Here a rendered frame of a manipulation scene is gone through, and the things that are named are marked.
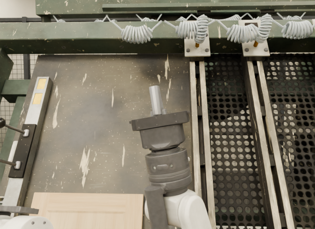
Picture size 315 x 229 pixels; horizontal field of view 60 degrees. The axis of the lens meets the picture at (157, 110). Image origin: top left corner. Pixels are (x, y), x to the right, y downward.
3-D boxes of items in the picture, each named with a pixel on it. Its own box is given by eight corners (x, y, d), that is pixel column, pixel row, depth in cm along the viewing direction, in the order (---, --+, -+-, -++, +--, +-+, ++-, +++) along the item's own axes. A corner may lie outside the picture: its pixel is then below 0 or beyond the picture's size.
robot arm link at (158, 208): (198, 165, 57) (207, 219, 57) (161, 165, 65) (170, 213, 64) (161, 181, 49) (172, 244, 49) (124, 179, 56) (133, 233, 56)
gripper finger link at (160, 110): (156, 86, 59) (161, 115, 59) (152, 86, 56) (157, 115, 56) (163, 85, 58) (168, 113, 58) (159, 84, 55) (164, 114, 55)
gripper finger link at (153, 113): (152, 86, 56) (157, 115, 56) (155, 86, 59) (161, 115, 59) (144, 87, 56) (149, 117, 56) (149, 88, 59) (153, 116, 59)
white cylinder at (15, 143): (16, 143, 104) (10, 164, 100) (11, 140, 101) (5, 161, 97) (23, 143, 104) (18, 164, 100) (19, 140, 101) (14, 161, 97)
